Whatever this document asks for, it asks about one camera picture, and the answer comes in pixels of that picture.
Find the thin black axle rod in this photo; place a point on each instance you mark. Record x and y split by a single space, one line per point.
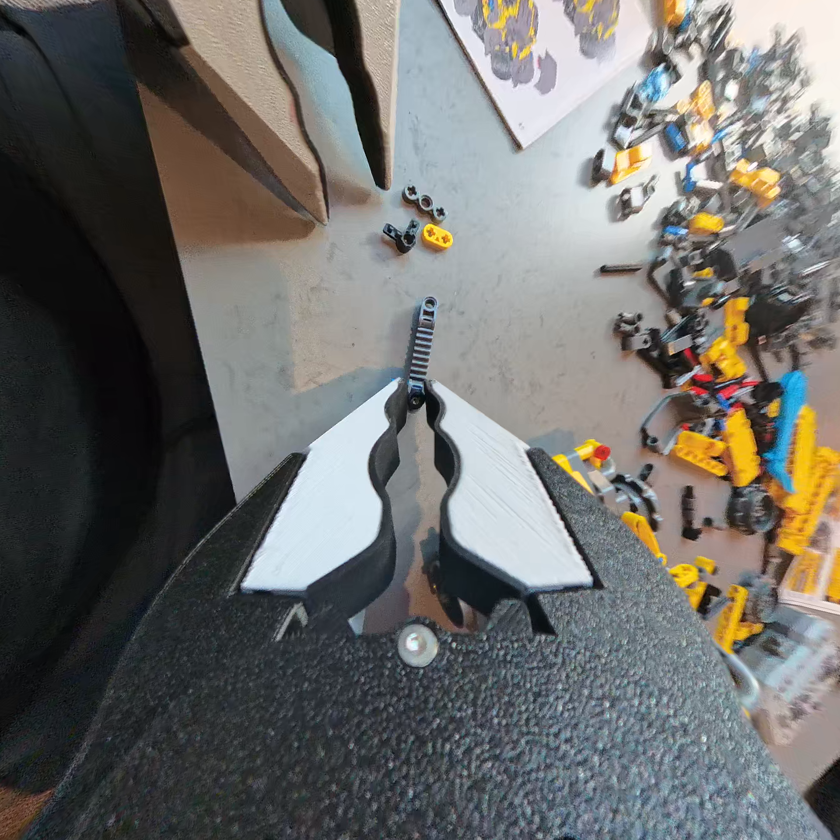
623 268

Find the yellow toy brick vehicle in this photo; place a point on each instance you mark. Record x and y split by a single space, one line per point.
640 525

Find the blue brick separator tool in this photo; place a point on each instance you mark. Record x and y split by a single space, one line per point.
791 420

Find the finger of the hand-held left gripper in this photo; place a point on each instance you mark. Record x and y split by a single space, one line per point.
243 98
380 65

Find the small yellow two-hole piece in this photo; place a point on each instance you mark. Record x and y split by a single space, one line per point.
438 237

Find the grey gear rack piece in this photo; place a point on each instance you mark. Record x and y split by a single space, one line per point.
420 348

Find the pile of loose brick parts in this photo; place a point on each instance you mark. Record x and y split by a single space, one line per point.
722 229

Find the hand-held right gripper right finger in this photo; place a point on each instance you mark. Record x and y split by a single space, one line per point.
518 518

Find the paper instruction booklet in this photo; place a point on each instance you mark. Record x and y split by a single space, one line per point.
558 92

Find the grey desk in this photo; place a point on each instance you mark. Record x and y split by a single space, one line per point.
492 295

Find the black perpendicular connector piece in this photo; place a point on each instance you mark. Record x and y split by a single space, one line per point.
403 237

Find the person's dark clothing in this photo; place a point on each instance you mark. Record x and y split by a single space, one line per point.
79 394

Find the grey toy wheel hub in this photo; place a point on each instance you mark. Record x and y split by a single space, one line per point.
751 508

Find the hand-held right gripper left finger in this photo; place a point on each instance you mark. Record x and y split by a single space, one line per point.
321 518

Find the grey three-hole thin beam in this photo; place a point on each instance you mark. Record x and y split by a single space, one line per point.
425 201

